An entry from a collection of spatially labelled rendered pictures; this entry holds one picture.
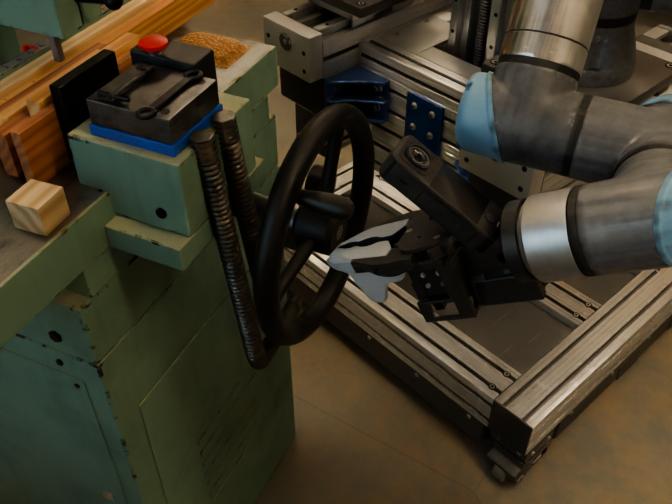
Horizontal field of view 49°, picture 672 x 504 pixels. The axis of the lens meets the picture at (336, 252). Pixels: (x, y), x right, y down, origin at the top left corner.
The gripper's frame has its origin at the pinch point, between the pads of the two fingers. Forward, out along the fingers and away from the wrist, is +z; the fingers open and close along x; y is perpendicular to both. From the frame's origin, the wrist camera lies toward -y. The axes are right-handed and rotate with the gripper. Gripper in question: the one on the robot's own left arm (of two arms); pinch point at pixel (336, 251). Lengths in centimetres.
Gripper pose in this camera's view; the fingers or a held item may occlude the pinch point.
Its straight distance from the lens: 73.6
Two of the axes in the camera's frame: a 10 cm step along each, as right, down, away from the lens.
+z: -7.9, 1.4, 6.0
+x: 4.3, -5.7, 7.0
